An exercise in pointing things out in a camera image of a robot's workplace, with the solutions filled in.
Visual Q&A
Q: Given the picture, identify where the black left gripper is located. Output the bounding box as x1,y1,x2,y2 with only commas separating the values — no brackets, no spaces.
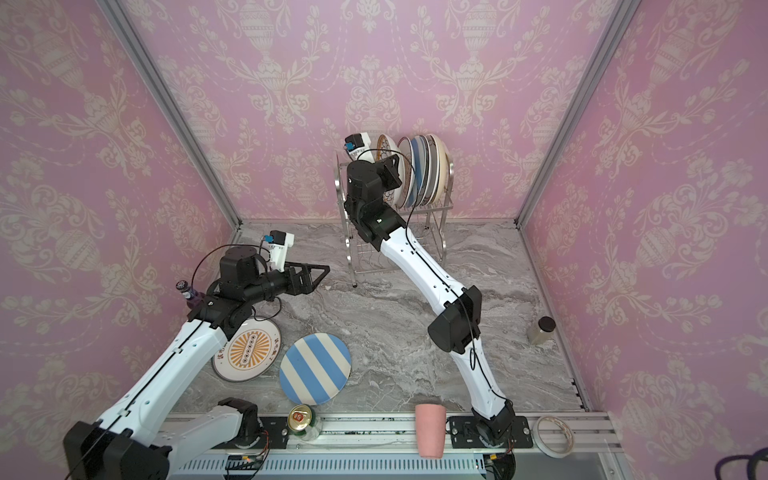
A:
243,261,330,306

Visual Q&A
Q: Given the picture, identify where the petal pattern plate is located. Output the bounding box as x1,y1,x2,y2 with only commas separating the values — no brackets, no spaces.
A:
374,133,406,209

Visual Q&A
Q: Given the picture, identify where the orange sunburst plate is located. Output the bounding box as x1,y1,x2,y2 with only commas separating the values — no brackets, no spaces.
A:
397,136,414,209
211,317,282,383

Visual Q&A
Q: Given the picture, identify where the blue cream striped plate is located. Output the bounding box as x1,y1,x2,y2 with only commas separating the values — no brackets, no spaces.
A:
410,135,427,207
279,333,352,406

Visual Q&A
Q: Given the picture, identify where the white plate teal red rim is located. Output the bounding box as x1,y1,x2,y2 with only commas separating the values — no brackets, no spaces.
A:
426,134,441,206

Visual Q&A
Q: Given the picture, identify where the plain cream plate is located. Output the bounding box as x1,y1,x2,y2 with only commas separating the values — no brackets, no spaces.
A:
431,134,450,206

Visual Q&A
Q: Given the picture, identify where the white plate green quatrefoil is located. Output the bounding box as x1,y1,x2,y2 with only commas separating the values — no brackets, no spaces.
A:
420,135,431,207

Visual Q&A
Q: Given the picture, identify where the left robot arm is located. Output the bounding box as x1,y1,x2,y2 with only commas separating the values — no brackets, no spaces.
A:
63,244,330,479

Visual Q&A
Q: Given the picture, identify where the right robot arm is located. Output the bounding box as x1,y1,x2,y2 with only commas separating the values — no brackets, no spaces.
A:
344,156,517,447

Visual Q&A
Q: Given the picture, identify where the blue cream striped plate front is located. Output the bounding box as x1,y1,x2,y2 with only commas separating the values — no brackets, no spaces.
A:
279,333,352,406

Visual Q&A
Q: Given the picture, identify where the purple bottle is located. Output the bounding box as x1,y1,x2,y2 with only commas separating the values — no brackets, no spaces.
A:
175,280,200,309

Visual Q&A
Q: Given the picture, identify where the green can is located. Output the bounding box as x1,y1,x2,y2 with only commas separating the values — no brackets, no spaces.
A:
287,404,322,442

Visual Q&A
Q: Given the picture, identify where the pink cup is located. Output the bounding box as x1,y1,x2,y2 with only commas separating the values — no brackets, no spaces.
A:
414,404,447,459

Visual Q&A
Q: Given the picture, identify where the small jar dark lid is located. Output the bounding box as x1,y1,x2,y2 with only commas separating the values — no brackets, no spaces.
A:
526,316,557,345

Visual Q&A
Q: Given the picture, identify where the tape roll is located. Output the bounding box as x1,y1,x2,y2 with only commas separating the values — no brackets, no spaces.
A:
531,415,575,459

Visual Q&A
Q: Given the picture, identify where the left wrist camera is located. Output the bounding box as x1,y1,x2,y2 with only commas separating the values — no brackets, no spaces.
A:
266,230,295,272

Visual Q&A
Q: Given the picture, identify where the chrome wire dish rack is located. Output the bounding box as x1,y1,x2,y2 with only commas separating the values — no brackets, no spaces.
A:
334,151,453,288

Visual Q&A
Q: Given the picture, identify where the aluminium corner post right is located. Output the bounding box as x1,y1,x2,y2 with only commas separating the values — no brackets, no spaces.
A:
515,0,641,230

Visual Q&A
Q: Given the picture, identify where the aluminium corner post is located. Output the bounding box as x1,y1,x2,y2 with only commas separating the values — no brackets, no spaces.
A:
515,0,641,230
96,0,242,231

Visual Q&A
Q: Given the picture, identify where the aluminium corner post left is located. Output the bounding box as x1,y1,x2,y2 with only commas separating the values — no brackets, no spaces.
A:
96,0,242,231

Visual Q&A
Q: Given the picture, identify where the black cable loop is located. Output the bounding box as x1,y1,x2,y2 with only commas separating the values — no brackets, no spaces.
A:
713,446,768,480

